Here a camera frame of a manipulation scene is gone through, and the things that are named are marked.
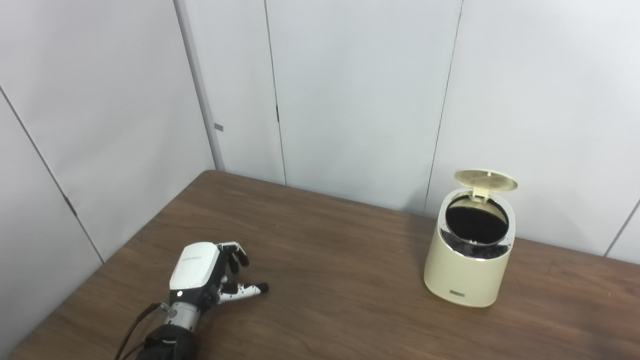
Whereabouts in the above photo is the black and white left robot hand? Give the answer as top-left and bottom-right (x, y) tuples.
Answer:
(169, 241), (269, 310)

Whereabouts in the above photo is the cream-colored bin body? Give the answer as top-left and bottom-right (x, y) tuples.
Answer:
(424, 187), (516, 308)

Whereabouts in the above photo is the round cream-colored bin lid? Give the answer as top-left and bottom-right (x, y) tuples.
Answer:
(454, 169), (519, 201)

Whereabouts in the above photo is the black bin liner bag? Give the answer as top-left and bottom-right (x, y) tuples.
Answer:
(440, 196), (513, 261)

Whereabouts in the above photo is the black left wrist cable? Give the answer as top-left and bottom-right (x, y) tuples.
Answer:
(114, 302), (171, 360)

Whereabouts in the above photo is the grey wall corner post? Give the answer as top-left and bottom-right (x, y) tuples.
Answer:
(173, 0), (226, 172)

